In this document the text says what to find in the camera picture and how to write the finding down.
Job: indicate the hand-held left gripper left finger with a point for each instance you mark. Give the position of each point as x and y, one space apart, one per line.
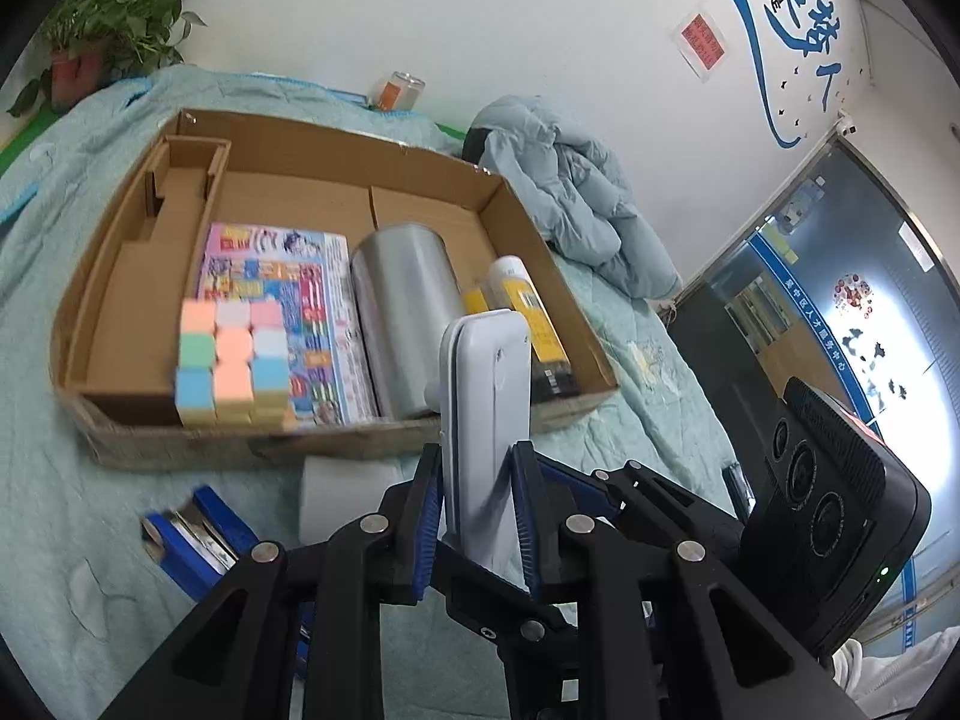
431 502

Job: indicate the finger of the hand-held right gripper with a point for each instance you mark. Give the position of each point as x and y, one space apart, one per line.
600 495
675 499

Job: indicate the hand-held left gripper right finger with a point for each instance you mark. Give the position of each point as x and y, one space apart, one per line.
526 517

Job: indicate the white device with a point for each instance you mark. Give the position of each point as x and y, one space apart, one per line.
484 427

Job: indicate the yellow bottle with white cap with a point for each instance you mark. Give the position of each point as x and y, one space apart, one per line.
544 315

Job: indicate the silver metal tumbler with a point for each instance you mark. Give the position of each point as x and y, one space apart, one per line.
405 300

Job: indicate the colourful board game box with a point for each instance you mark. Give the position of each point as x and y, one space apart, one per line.
315 292

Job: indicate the pastel puzzle cube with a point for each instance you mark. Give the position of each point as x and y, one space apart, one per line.
232 360

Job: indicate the large cardboard box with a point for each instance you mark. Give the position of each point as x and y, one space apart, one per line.
300 195

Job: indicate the person's right forearm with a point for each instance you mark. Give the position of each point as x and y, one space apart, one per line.
900 682

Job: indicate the small white box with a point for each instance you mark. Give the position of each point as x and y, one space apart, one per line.
337 495

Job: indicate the blue stapler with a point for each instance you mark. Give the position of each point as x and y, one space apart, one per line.
199 547

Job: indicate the glass door with posters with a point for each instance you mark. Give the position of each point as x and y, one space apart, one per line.
825 255

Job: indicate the light blue puffer jacket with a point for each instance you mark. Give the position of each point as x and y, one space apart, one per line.
585 195

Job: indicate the cardboard divider insert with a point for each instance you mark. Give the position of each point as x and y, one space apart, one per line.
142 300

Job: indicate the light blue quilted blanket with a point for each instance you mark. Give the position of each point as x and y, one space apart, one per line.
75 540

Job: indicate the black object behind jacket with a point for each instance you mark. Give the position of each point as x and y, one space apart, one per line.
474 146

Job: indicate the glass jar with orange label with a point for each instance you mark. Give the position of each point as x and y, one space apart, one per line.
397 94

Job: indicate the green mat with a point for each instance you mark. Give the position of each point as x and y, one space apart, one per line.
26 127

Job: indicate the green potted plant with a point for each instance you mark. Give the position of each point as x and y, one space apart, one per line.
120 7

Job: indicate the white wall camera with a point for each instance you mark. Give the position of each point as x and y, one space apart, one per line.
846 124

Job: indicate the red wall notice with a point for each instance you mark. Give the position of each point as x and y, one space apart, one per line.
703 41

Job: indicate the blue wall decal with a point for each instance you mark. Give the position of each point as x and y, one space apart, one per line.
756 22

